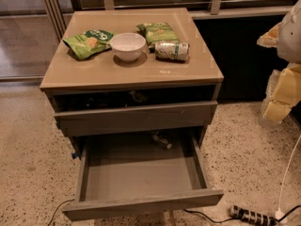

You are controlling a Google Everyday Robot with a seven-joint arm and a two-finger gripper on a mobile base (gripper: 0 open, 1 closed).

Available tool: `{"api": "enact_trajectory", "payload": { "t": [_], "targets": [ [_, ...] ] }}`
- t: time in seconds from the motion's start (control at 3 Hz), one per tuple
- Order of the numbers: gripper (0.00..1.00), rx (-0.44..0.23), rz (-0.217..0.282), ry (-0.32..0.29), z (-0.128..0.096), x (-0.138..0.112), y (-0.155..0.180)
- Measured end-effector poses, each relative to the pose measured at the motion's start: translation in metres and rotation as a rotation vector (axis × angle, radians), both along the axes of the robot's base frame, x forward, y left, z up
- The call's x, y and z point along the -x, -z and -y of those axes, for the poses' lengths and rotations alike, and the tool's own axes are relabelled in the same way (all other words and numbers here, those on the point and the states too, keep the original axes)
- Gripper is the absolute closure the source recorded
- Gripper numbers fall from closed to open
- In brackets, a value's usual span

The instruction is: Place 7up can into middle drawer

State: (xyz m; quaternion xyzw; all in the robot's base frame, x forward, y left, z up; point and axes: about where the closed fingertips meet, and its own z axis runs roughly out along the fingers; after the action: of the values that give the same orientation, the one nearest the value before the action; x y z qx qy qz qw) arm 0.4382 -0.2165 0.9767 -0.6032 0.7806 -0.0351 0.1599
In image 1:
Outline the grey top drawer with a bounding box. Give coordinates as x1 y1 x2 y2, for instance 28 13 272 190
55 101 217 137

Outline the white power cable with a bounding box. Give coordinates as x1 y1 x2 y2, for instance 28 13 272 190
274 135 301 221

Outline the white ceramic bowl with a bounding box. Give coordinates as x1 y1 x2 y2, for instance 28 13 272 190
110 33 146 62

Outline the black cable right floor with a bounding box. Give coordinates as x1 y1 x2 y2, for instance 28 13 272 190
182 204 301 225

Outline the grey wooden drawer cabinet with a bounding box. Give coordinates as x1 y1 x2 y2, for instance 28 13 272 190
39 7 225 222

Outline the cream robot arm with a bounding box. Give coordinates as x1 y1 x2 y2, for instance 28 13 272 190
257 0 301 123

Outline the open grey middle drawer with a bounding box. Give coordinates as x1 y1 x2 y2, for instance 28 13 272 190
63 128 224 221

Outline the dark bottle inside cabinet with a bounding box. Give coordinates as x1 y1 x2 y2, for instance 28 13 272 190
151 131 172 150

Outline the black cable floor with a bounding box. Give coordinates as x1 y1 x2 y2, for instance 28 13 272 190
182 204 301 225
46 198 75 226

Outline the left green chip bag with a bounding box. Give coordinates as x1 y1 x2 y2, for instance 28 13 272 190
63 30 114 60

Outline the black cable left floor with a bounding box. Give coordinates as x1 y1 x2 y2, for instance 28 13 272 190
46 198 75 226

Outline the right green chip bag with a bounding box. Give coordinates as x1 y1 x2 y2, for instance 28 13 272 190
136 22 179 51

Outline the green chip bag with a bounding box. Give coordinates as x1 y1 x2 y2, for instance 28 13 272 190
63 30 114 60
136 22 179 51

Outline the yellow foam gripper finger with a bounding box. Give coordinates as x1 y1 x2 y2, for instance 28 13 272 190
257 24 280 48
262 63 301 122

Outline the silver green 7up can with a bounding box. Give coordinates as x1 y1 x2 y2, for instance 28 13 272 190
155 40 189 61

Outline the black power strip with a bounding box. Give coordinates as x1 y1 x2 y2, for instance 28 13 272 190
229 205 277 226

